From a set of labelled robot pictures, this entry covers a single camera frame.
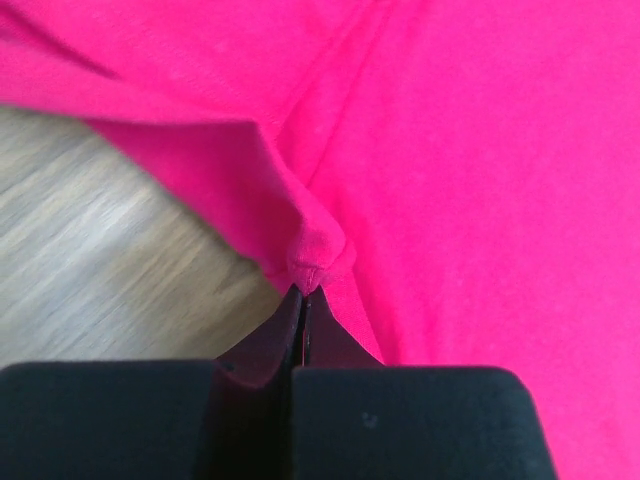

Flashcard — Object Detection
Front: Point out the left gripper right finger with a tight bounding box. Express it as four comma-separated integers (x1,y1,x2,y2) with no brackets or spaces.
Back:
291,294,556,479

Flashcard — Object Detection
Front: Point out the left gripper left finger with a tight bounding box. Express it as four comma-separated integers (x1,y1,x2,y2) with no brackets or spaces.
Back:
1,290,303,479

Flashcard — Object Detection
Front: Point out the pink t shirt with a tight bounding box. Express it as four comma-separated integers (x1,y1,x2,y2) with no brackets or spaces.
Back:
1,1,639,479

